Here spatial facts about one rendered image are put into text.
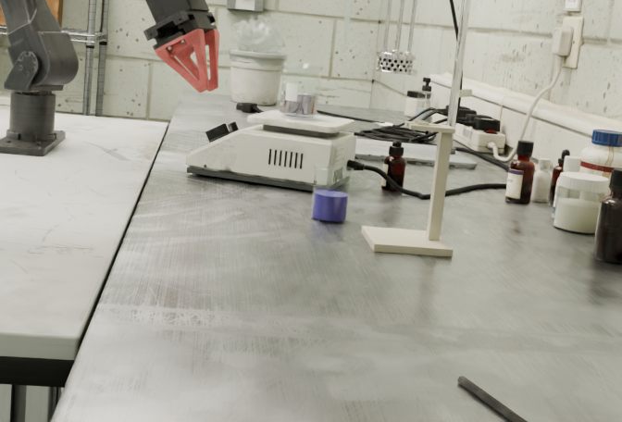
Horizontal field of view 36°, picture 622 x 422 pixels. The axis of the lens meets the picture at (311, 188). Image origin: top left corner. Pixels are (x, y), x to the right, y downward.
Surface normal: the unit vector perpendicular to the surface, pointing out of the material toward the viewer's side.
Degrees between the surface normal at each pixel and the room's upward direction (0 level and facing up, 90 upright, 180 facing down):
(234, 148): 90
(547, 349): 0
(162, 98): 90
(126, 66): 90
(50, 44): 61
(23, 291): 0
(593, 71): 90
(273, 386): 0
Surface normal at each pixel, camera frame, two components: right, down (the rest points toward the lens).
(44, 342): 0.10, 0.18
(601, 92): -0.99, -0.08
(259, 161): -0.27, 0.14
